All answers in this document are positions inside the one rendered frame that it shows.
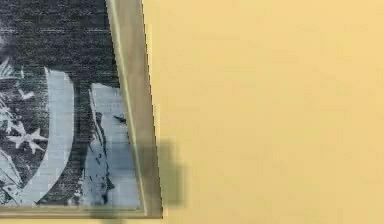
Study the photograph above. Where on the framed dark blue wall picture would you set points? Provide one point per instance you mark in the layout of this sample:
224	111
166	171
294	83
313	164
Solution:
66	110

